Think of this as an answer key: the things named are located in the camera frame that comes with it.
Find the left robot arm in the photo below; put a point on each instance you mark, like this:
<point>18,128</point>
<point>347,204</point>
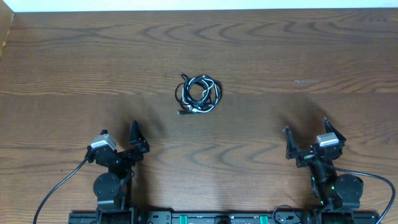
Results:
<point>112,188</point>

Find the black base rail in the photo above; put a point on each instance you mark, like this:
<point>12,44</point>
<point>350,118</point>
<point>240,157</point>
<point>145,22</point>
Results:
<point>217,217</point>

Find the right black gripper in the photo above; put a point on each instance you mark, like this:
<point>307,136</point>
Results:
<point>305,157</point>

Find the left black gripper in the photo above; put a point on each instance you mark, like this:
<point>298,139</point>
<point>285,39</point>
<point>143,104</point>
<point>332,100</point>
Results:
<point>142,147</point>

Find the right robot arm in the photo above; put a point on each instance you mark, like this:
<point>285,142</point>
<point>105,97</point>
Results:
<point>339,194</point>

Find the cardboard box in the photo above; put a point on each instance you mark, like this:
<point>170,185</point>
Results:
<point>6,19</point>

